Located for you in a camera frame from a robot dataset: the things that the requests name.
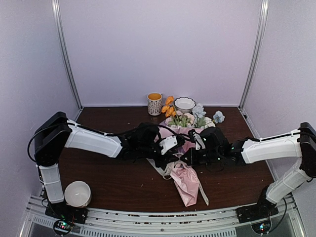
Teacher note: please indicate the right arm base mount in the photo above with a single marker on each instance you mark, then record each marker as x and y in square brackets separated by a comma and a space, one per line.
[260, 217]

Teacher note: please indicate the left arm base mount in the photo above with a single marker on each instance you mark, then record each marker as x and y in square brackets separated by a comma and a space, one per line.
[67, 218]

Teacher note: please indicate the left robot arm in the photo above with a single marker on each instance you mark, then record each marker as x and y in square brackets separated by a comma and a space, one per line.
[59, 132]

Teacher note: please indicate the left aluminium frame post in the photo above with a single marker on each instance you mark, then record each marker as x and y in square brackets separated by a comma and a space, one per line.
[65, 55]

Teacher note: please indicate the right aluminium frame post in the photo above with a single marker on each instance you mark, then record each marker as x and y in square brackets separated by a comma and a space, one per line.
[263, 17]

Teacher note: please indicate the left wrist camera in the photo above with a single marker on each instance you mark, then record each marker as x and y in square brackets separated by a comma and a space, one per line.
[170, 142]

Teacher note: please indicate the patterned mug with orange inside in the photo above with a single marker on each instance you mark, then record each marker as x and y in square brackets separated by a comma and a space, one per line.
[154, 104]

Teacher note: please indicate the white scalloped bowl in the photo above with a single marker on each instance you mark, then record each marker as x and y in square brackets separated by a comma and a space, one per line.
[184, 104]

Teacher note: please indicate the aluminium front rail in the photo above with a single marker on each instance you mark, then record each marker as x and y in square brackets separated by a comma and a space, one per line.
[210, 223]

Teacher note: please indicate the beige ribbon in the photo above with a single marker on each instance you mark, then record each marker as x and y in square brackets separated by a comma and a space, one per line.
[185, 179]

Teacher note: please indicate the pink fake flower stem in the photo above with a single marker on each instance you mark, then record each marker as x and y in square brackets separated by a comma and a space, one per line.
[180, 120]

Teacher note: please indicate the pink purple wrapping paper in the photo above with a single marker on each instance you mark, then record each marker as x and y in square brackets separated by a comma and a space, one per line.
[165, 133]

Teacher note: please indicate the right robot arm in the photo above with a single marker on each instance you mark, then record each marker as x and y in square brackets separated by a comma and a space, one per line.
[211, 145]

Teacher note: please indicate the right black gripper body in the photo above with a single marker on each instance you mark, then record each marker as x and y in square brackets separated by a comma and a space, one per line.
[212, 156]

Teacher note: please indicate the white round cup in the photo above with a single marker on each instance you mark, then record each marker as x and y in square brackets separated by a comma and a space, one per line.
[78, 194]

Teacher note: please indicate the aluminium frame post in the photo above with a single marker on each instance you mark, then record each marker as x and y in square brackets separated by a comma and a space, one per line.
[65, 55]
[263, 17]

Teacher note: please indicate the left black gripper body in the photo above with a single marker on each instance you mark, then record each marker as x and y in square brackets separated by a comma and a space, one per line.
[145, 150]

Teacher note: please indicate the orange fake flower stem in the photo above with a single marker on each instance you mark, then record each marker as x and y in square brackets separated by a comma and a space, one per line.
[170, 111]

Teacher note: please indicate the light blue fake flower stem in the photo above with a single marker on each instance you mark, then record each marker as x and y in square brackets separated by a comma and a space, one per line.
[200, 116]

